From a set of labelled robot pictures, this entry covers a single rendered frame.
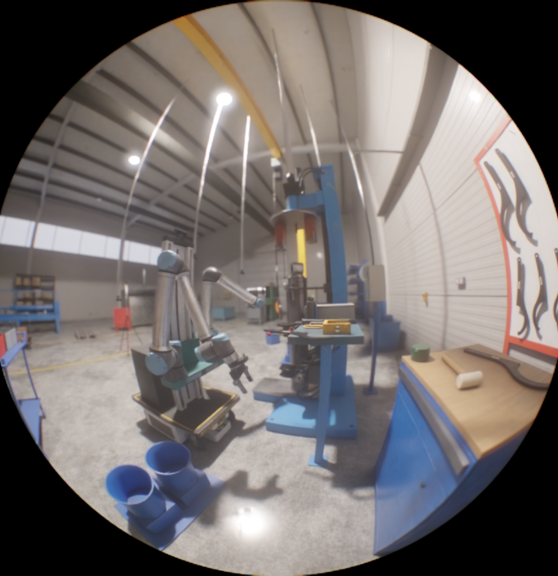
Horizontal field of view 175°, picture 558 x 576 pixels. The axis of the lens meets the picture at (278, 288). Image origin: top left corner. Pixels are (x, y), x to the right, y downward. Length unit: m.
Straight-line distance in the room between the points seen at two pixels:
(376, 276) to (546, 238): 1.78
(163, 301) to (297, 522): 1.52
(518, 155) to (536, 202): 0.35
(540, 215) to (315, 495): 2.28
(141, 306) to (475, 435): 9.28
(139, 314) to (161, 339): 7.94
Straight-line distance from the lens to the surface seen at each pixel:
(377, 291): 2.12
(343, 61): 6.16
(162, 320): 1.11
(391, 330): 4.06
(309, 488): 1.48
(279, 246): 2.15
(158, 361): 1.14
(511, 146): 1.88
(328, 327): 1.02
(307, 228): 2.07
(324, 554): 1.31
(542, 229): 1.67
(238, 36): 6.05
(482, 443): 0.56
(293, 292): 1.95
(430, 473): 0.77
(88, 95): 5.83
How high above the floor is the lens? 1.29
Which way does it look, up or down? 2 degrees up
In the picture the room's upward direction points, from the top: 2 degrees counter-clockwise
